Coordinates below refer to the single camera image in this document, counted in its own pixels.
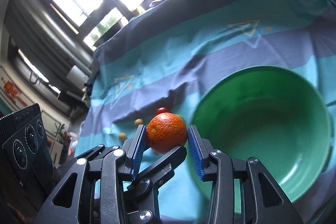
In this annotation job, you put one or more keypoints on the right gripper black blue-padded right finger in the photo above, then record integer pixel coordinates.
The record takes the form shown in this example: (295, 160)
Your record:
(262, 199)

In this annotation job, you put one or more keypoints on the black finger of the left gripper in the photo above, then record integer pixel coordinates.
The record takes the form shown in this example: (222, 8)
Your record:
(161, 170)

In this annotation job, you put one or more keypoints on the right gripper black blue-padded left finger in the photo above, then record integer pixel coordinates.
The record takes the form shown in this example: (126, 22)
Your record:
(71, 201)

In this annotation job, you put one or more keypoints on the orange fruit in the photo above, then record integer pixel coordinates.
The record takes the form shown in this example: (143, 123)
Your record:
(166, 131)

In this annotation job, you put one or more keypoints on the potted green plant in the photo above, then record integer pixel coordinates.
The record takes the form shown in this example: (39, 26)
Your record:
(62, 135)

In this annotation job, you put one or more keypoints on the tan longan lower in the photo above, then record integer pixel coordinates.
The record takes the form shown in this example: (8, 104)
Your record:
(122, 136)

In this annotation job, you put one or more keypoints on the tan longan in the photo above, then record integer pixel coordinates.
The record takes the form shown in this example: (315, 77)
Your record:
(138, 122)
(122, 136)

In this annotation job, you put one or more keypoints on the tan longan upper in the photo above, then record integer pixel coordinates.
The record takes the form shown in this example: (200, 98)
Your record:
(138, 122)

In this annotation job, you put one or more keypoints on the red cherry tomato top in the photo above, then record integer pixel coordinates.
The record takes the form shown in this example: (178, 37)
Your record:
(161, 110)

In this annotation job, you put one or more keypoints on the green plastic bowl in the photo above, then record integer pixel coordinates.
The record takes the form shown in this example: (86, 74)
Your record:
(275, 115)

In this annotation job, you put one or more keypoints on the white cylindrical lamp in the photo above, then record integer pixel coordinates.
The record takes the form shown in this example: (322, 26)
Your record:
(77, 77)

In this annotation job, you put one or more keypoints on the blue striped tablecloth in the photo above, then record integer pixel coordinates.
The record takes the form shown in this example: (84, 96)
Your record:
(172, 54)

